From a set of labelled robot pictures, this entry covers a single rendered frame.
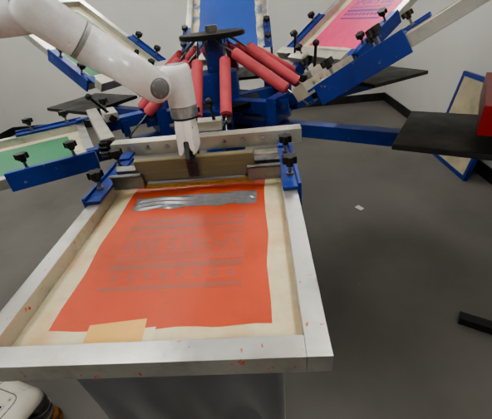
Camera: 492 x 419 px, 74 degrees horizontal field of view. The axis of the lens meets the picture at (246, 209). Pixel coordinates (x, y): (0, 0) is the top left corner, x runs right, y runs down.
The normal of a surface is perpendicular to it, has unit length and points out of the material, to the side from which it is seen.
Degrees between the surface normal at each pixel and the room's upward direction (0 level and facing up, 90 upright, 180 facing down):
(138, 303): 0
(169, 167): 90
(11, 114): 90
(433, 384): 0
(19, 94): 90
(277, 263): 0
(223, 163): 90
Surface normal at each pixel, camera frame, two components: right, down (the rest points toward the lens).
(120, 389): -0.04, 0.58
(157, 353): -0.10, -0.84
